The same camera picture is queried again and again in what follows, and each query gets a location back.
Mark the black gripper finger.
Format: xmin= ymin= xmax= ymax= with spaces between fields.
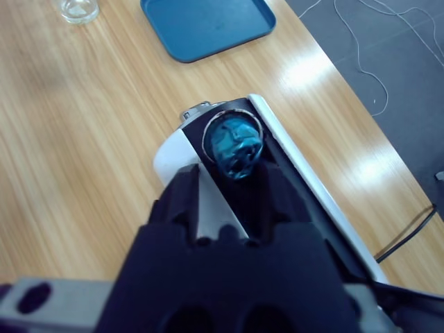
xmin=144 ymin=164 xmax=203 ymax=244
xmin=241 ymin=162 xmax=316 ymax=241

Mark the white capsule coffee machine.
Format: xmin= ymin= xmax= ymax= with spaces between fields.
xmin=152 ymin=93 xmax=389 ymax=289

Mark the teal coffee capsule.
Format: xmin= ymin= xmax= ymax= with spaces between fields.
xmin=210 ymin=117 xmax=266 ymax=181

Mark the clear glass cup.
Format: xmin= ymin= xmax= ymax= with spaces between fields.
xmin=51 ymin=0 xmax=101 ymax=25

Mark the teal plastic tray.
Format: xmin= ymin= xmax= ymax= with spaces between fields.
xmin=139 ymin=0 xmax=278 ymax=64

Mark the black power cable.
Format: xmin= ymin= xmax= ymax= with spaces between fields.
xmin=374 ymin=204 xmax=438 ymax=263

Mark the thin white floor cable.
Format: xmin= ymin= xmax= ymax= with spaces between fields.
xmin=359 ymin=0 xmax=444 ymax=67

